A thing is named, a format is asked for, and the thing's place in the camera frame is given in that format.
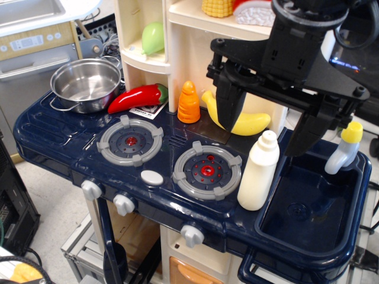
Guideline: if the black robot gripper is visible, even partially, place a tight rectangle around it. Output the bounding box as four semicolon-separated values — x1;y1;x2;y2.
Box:
207;18;369;157

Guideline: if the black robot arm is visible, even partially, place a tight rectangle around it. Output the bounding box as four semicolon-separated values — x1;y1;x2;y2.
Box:
207;1;370;157

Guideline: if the white detergent bottle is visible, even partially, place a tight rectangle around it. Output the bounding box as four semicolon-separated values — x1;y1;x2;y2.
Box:
237;130;280;211

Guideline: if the dark blue toy sink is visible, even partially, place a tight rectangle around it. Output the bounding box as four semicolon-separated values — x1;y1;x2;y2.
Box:
254;153;372;269

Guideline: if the yellow toy banana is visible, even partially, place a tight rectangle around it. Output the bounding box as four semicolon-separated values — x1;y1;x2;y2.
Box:
201;91;271;136

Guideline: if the orange toy carrot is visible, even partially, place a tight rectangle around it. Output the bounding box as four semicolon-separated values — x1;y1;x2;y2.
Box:
177;80;201;124

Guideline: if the grey yellow toy faucet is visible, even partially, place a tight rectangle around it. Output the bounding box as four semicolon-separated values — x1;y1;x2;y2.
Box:
325;121;363;175

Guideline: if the dark blue toy kitchen counter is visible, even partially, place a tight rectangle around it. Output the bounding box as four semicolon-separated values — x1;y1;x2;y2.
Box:
12;90;372;270

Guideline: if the grey right stove burner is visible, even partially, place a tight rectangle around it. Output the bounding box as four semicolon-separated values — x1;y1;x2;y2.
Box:
172;141;242;201

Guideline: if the grey stove burner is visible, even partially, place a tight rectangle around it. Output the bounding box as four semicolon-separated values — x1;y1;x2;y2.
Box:
97;115;164;167
172;141;242;201

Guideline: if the red white toy sushi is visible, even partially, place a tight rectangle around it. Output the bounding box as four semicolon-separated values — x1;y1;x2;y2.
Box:
233;0;275;27

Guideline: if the yellow toy corn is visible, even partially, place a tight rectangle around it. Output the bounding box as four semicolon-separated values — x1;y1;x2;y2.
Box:
201;0;235;18

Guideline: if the red toy chili pepper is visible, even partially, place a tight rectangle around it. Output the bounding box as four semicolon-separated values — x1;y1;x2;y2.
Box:
108;83;168;114

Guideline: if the white black sticker label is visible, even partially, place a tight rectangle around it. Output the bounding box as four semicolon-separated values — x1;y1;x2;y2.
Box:
129;103;166;120

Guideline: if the cream toy kitchen shelf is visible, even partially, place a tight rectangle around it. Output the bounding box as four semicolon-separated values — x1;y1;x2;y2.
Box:
114;1;271;113

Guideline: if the green toy pear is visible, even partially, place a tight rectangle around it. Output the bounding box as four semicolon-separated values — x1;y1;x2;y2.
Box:
142;22;165;55

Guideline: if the grey oval button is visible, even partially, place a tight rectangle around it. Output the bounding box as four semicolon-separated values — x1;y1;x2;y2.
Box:
140;170;164;186

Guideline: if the grey left stove burner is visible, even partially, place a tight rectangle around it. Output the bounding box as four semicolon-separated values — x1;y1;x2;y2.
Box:
97;115;164;167

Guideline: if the grey right stove knob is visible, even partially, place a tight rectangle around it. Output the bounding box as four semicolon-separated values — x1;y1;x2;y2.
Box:
181;225;204;248

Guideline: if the grey stove knob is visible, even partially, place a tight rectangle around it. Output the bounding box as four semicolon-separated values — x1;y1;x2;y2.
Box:
81;180;102;201
181;225;204;248
113;194;135;217

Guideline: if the grey middle stove knob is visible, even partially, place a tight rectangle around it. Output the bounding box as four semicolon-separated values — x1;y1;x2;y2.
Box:
113;194;135;217

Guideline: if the orange toy oven door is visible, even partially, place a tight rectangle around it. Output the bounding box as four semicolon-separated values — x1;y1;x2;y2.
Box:
169;257;223;284

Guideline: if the stainless steel pot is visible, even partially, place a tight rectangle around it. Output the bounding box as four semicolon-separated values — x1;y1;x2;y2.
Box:
50;59;121;114

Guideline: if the grey left stove knob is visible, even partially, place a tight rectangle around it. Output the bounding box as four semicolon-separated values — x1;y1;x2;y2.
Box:
81;180;102;201

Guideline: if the grey toy dishwasher unit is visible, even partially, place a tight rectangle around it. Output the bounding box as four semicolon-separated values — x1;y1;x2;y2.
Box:
1;1;101;155

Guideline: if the black cable loop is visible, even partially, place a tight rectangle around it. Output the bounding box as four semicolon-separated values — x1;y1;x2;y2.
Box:
334;0;379;51

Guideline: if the aluminium frame cart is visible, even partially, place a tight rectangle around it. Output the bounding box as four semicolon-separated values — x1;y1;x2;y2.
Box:
61;214;106;283

